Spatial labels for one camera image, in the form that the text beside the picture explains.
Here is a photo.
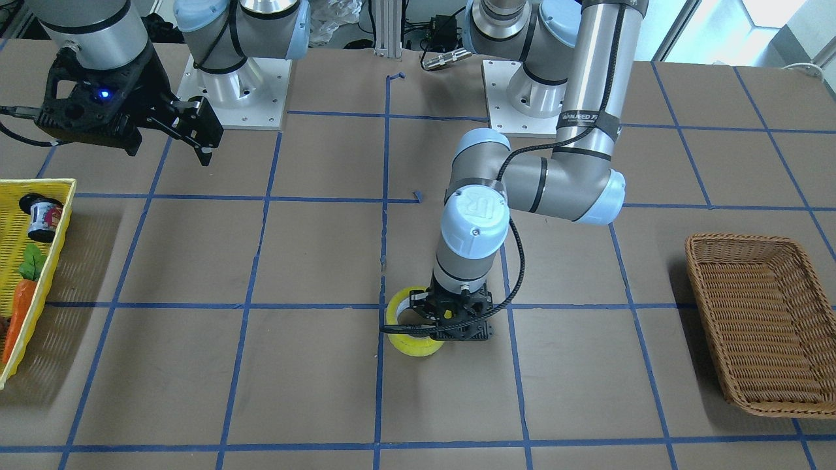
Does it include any small labelled jar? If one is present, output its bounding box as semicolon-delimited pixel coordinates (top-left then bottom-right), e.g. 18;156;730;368
18;193;63;243

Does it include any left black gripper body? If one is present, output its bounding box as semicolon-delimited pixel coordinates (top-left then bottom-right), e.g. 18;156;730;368
412;285;493;341

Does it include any aluminium frame post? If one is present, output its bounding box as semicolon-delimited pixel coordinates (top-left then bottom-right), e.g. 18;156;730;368
368;1;406;61

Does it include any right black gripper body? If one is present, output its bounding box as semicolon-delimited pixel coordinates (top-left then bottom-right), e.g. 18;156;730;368
35;46;178;147

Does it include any toy carrot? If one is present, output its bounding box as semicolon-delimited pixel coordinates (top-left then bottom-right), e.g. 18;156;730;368
2;243;46;365

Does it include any yellow wicker basket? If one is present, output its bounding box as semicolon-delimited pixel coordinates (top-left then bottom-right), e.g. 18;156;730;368
1;178;76;388

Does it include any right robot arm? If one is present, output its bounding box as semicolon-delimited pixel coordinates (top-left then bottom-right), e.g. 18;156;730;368
27;1;310;166

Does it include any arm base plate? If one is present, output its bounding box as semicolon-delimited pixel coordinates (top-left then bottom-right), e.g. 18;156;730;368
483;59;566;138
176;57;295;131

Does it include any brown wicker basket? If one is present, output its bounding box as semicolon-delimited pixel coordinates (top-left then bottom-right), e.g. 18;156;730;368
684;233;835;420

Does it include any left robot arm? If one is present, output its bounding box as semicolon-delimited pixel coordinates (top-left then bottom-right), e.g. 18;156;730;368
380;1;649;344

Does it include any yellow tape roll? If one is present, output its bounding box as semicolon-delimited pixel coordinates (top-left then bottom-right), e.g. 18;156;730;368
385;286;443;357

